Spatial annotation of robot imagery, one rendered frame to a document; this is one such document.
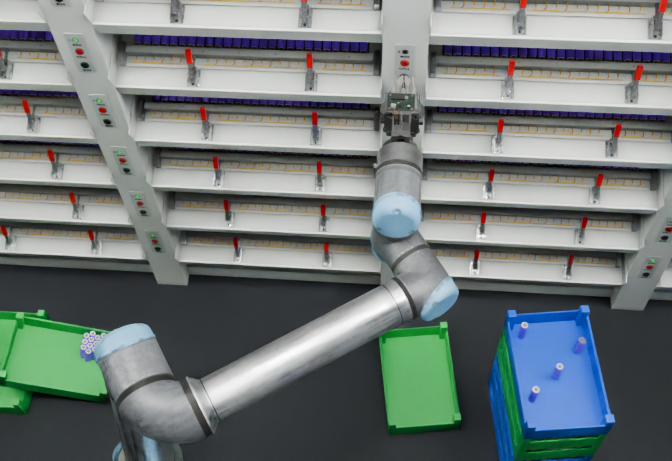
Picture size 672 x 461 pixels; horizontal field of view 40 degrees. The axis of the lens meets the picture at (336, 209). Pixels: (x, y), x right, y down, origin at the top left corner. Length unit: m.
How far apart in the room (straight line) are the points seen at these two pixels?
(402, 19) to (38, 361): 1.55
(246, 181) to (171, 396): 0.86
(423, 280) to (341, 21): 0.56
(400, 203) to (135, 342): 0.56
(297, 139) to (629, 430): 1.26
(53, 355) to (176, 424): 1.20
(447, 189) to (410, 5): 0.68
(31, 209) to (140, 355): 1.09
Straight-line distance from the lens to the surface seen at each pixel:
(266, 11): 1.93
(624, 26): 1.94
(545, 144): 2.22
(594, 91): 2.08
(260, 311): 2.83
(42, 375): 2.82
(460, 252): 2.71
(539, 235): 2.55
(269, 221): 2.56
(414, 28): 1.87
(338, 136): 2.21
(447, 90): 2.04
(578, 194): 2.40
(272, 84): 2.06
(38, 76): 2.21
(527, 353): 2.34
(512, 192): 2.38
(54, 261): 3.02
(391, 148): 1.78
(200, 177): 2.42
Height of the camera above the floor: 2.51
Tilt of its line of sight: 57 degrees down
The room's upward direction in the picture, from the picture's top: 4 degrees counter-clockwise
